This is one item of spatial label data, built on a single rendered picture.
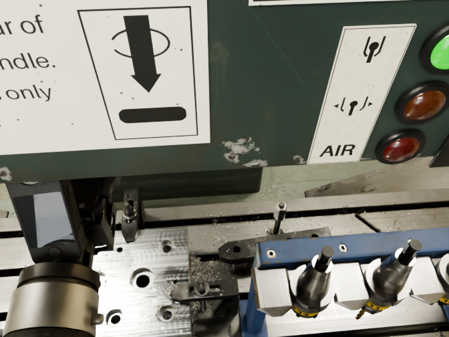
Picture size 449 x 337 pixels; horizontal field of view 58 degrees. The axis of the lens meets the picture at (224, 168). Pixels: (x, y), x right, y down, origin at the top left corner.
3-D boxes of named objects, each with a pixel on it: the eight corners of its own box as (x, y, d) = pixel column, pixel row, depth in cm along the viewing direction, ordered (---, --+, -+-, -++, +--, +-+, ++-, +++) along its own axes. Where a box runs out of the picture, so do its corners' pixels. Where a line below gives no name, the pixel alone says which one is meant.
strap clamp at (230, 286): (237, 313, 87) (240, 285, 75) (176, 319, 86) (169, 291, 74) (236, 298, 89) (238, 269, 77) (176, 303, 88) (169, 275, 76)
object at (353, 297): (373, 309, 57) (375, 307, 56) (336, 312, 56) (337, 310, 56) (358, 263, 61) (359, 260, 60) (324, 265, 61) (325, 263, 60)
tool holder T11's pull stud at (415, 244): (411, 251, 53) (421, 239, 50) (413, 263, 52) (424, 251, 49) (397, 250, 53) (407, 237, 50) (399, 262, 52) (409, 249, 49)
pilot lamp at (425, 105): (438, 124, 20) (458, 90, 19) (396, 126, 20) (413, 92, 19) (433, 116, 21) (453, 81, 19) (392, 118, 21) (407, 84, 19)
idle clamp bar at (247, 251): (329, 257, 95) (335, 244, 90) (220, 275, 92) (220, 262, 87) (322, 238, 98) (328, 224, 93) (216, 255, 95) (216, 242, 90)
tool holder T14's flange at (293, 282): (329, 273, 61) (333, 266, 59) (333, 313, 57) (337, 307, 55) (287, 271, 61) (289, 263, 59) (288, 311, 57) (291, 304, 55)
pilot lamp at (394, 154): (414, 164, 23) (430, 138, 21) (377, 166, 23) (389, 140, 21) (410, 156, 23) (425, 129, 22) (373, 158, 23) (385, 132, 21)
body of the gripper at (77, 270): (55, 210, 48) (35, 311, 41) (28, 166, 42) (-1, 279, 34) (119, 206, 49) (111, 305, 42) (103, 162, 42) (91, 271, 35)
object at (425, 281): (448, 302, 57) (451, 300, 57) (412, 305, 57) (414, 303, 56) (428, 257, 62) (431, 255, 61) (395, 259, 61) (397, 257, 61)
